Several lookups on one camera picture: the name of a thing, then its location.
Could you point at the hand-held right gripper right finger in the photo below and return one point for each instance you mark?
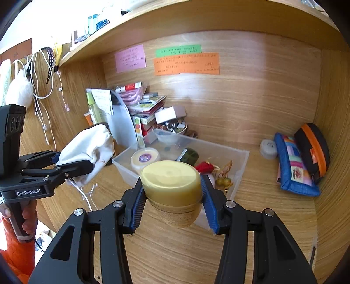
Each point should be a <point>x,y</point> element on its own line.
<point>209,207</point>

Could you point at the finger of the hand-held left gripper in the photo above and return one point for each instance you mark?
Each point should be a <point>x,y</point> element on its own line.
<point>41,158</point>
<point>73,168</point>

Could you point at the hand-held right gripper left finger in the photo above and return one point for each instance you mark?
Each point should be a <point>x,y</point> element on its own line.
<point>136,207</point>

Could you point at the red velvet pouch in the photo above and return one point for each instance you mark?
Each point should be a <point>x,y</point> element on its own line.
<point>203,167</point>

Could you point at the clear plastic storage box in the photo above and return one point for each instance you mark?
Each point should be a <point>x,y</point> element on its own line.
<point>124,166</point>

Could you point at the gold lid cream jar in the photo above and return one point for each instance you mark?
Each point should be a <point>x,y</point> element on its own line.
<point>169,177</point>

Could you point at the dark green tin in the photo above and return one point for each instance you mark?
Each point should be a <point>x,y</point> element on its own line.
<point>190,156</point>

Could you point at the person's left forearm orange sleeve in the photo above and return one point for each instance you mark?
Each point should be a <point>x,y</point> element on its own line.
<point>16,256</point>

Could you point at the wooden desktop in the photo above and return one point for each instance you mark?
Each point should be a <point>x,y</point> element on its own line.
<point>259,218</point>

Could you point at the person's left hand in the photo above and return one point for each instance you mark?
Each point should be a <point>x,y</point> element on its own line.
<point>28,215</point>

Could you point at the small orange packet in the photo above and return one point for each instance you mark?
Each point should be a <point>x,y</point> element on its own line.
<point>89,119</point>

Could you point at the white fluffy pouch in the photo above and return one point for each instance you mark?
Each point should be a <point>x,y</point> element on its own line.
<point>19,90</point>

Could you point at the green bottle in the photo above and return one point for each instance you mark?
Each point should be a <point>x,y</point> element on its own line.
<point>94,112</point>

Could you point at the white handwritten paper sheet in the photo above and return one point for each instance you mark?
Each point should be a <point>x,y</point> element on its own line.
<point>102,101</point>

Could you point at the fruit print box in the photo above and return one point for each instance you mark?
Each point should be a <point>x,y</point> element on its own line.
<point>138,127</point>

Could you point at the small glass bowl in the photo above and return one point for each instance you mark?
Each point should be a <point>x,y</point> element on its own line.
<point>166,136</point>

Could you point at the black headband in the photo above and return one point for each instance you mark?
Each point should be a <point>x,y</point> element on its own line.
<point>49,68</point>

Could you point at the bowl of shiny beads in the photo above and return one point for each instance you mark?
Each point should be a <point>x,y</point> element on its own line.
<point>175,127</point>

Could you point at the blue patchwork pouch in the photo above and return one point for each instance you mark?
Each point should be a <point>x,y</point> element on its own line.
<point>295,166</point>

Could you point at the stack of cards and booklets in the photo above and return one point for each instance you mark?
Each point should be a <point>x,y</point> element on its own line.
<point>147,106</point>

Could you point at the white cardboard box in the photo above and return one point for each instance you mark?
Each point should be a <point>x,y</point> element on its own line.
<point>169,114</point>

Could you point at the yellow hanging item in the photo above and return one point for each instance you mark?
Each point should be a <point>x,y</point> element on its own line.
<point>58,53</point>

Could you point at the black pen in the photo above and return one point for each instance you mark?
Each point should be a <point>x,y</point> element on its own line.
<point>313,256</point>

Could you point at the black and orange zip case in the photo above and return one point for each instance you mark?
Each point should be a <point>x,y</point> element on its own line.
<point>311,150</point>

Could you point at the pink paper note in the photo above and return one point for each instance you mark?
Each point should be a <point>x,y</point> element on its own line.
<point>130,58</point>

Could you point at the teal cup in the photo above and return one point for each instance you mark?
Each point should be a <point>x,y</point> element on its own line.
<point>93,23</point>

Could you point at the orange paper note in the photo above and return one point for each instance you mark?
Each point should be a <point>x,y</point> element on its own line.
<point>186,64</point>

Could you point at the blue patterned container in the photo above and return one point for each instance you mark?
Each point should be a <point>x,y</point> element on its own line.
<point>102,23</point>

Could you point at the green paper note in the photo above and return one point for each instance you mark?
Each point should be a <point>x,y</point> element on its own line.
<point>178,50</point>

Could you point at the wooden shelf board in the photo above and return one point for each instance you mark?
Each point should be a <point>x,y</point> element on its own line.
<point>191,19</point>

